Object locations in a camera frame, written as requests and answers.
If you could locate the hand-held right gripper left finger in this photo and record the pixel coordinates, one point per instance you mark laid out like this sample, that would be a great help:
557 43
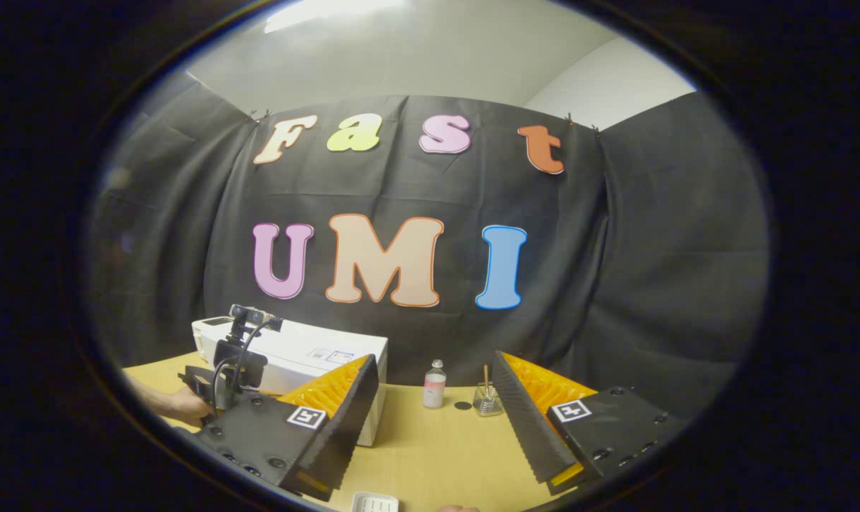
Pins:
337 434

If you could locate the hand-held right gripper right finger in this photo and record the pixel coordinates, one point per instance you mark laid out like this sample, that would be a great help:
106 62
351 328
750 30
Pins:
529 427

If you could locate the white microwave oven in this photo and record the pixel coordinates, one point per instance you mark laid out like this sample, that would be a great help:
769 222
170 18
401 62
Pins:
309 352

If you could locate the white toaster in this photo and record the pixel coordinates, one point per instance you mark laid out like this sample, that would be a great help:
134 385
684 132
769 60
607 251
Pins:
206 341

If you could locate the clear glass jar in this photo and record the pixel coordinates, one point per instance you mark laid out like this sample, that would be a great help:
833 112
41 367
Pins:
487 405

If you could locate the wooden stick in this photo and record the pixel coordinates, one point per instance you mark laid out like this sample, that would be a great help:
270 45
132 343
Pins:
485 377

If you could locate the white rectangular plate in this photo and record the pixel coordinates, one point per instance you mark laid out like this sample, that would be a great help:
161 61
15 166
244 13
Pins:
374 503

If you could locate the small bottle with pink label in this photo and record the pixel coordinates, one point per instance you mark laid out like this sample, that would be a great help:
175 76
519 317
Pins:
434 390

